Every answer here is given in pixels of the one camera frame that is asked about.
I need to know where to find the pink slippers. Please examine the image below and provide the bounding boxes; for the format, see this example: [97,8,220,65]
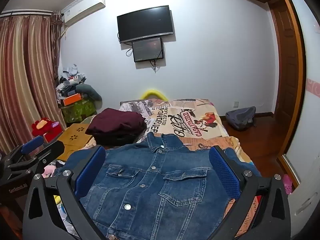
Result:
[282,174,293,195]

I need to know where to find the black monitor cable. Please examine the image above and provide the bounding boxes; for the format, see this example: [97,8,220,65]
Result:
[149,59,160,73]

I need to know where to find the printed bed sheet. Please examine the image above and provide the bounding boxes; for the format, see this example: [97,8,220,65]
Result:
[85,99,263,239]

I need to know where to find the white curtain rail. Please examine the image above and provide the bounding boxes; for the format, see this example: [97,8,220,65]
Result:
[0,9,62,18]

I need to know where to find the pile of clutter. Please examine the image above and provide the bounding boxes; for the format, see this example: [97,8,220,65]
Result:
[54,64,87,98]

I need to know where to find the striped brown curtain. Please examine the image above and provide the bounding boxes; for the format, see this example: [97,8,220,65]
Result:
[0,14,67,155]

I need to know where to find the dark wooden nightstand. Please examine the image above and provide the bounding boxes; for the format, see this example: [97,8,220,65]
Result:
[0,192,25,240]

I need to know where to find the grey green cushion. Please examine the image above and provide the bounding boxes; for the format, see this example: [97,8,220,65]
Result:
[76,83,102,102]

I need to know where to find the black wall television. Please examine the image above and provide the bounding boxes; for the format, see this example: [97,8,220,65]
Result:
[117,5,175,44]

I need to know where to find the grey backpack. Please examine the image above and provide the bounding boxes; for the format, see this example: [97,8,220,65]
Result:
[225,106,257,131]

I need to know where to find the folded maroon garment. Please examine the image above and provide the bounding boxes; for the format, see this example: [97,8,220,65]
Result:
[85,108,147,137]

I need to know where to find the yellow plastic hoop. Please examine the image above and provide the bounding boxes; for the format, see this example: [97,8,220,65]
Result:
[141,89,168,101]

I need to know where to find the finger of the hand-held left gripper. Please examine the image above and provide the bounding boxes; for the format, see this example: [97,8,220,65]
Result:
[5,135,44,167]
[7,141,65,178]

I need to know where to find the red box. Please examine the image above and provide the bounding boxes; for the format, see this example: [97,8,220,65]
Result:
[31,117,63,143]

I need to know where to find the blue knitted cloth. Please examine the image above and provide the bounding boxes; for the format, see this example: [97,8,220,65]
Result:
[54,132,262,240]

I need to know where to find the pink cloth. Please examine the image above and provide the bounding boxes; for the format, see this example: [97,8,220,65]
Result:
[42,164,57,178]

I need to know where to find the green cloth covered cabinet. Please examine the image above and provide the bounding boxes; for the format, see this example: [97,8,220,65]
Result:
[61,99,97,123]

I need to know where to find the brown cardboard box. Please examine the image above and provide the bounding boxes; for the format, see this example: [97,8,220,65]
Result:
[57,123,97,162]

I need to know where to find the wall mounted grey box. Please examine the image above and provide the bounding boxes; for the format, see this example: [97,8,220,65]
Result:
[132,37,164,63]

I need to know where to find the orange box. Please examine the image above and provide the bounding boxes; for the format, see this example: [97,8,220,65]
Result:
[62,93,83,106]

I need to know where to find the brown wooden door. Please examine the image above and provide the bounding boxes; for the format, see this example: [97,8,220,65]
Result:
[269,2,307,155]

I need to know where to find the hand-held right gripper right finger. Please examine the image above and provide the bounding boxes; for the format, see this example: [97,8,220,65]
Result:
[205,145,292,240]

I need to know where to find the pink patterned wall strip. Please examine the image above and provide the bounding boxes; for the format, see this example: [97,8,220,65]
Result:
[307,78,320,98]

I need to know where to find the white air conditioner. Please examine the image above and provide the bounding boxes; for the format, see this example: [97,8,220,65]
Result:
[61,0,106,27]

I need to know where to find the folded black garment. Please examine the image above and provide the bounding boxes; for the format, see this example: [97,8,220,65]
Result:
[94,127,148,147]

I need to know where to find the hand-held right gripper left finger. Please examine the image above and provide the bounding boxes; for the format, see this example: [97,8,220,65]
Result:
[22,145,107,240]

